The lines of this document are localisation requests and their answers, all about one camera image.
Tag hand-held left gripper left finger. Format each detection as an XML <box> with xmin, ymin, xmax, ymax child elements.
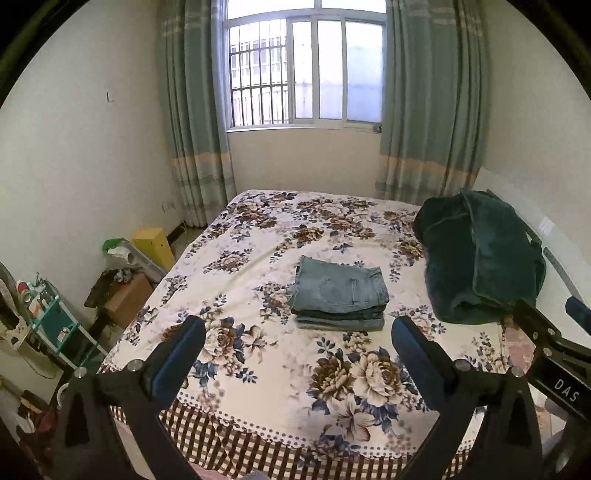
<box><xmin>53</xmin><ymin>316</ymin><xmax>206</xmax><ymax>480</ymax></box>

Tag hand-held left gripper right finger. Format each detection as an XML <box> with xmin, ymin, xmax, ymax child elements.
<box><xmin>391</xmin><ymin>316</ymin><xmax>548</xmax><ymax>480</ymax></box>

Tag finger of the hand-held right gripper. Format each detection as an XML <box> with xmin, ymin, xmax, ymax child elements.
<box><xmin>565</xmin><ymin>296</ymin><xmax>591</xmax><ymax>331</ymax></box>
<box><xmin>512</xmin><ymin>298</ymin><xmax>591</xmax><ymax>366</ymax></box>

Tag blue denim pants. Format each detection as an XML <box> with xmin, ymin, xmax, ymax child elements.
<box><xmin>290</xmin><ymin>255</ymin><xmax>391</xmax><ymax>332</ymax></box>

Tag pink patterned pillow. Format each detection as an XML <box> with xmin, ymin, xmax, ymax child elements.
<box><xmin>501</xmin><ymin>318</ymin><xmax>539</xmax><ymax>370</ymax></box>

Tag brown cardboard box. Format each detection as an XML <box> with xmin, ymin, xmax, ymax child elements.
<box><xmin>103</xmin><ymin>274</ymin><xmax>154</xmax><ymax>329</ymax></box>

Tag dark green plush blanket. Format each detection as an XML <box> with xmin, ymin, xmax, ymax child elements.
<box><xmin>412</xmin><ymin>188</ymin><xmax>547</xmax><ymax>324</ymax></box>

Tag grey flat panel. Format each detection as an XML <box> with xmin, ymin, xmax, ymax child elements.
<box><xmin>124</xmin><ymin>248</ymin><xmax>168</xmax><ymax>283</ymax></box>

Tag floral sheet bed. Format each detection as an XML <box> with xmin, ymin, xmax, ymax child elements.
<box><xmin>96</xmin><ymin>188</ymin><xmax>559</xmax><ymax>480</ymax></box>

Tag white headboard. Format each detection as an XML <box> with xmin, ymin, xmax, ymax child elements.
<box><xmin>473</xmin><ymin>165</ymin><xmax>591</xmax><ymax>305</ymax></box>

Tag yellow box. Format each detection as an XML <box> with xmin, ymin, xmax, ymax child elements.
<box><xmin>131</xmin><ymin>227</ymin><xmax>177</xmax><ymax>273</ymax></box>

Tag green plastic bag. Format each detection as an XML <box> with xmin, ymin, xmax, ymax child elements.
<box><xmin>102</xmin><ymin>237</ymin><xmax>136</xmax><ymax>269</ymax></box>

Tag teal shelf rack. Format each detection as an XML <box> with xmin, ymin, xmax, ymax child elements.
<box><xmin>15</xmin><ymin>276</ymin><xmax>108</xmax><ymax>371</ymax></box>

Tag green striped curtain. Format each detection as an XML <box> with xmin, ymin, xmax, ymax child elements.
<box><xmin>374</xmin><ymin>0</ymin><xmax>491</xmax><ymax>205</ymax></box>
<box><xmin>154</xmin><ymin>0</ymin><xmax>237</xmax><ymax>228</ymax></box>

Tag white framed barred window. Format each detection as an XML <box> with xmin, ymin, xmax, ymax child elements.
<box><xmin>225</xmin><ymin>0</ymin><xmax>387</xmax><ymax>132</ymax></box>

